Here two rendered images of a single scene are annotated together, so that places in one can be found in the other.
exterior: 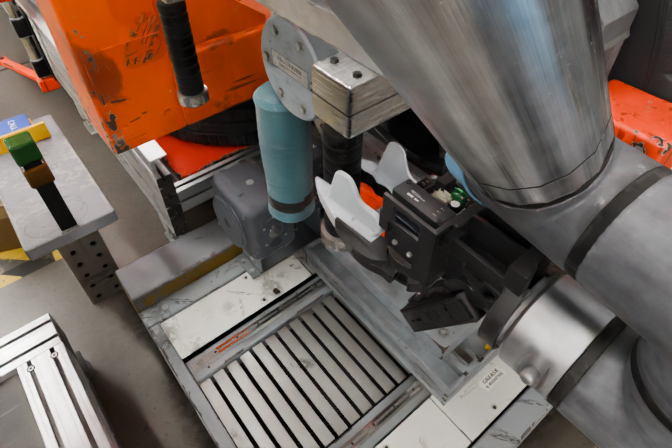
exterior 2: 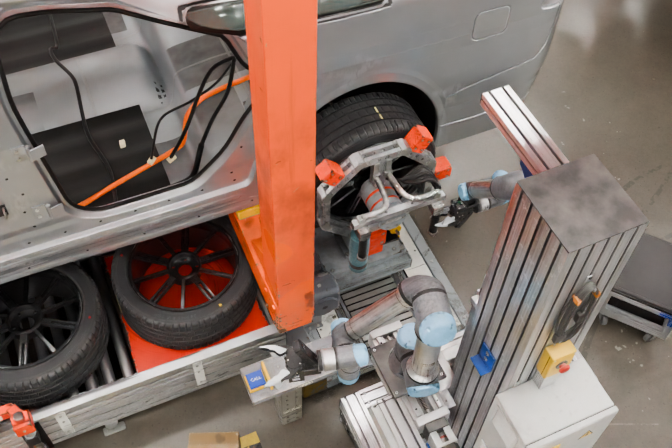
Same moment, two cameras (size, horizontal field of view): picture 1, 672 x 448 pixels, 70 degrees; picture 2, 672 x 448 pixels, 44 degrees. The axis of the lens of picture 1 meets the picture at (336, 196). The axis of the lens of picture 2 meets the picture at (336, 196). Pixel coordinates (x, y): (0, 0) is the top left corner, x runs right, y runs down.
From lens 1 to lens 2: 3.37 m
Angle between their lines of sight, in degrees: 49
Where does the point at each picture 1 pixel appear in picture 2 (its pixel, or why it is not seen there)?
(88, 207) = (326, 344)
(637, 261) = not seen: hidden behind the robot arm
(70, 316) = (306, 429)
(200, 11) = not seen: hidden behind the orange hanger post
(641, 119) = (443, 165)
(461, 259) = (469, 207)
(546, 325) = (483, 202)
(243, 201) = (331, 289)
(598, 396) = (493, 202)
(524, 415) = (420, 242)
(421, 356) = (393, 263)
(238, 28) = not seen: hidden behind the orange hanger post
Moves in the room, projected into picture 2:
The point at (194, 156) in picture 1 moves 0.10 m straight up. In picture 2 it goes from (254, 323) to (253, 313)
